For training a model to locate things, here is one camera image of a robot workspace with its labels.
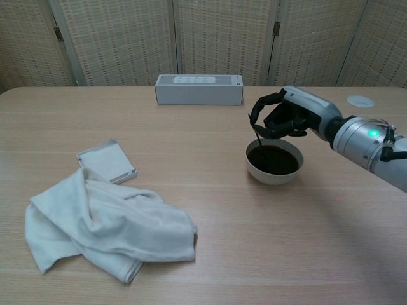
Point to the woven folding screen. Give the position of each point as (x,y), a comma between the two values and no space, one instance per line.
(121,41)

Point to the black plastic spoon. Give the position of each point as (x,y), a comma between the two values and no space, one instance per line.
(258,137)

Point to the white crumpled towel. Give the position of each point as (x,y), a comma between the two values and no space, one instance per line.
(105,222)

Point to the long grey cardboard box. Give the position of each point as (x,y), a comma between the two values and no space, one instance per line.
(198,93)

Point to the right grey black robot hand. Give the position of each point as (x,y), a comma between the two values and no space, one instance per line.
(311,106)

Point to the beige ceramic bowl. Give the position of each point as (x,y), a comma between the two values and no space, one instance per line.
(273,180)

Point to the dark screen hinge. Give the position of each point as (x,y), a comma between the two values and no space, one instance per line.
(277,28)

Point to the brass screen hinge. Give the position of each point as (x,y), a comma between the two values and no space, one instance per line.
(58,33)

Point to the dark liquid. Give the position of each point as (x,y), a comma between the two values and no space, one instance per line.
(280,162)

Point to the small flat white box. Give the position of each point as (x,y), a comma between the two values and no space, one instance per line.
(106,159)

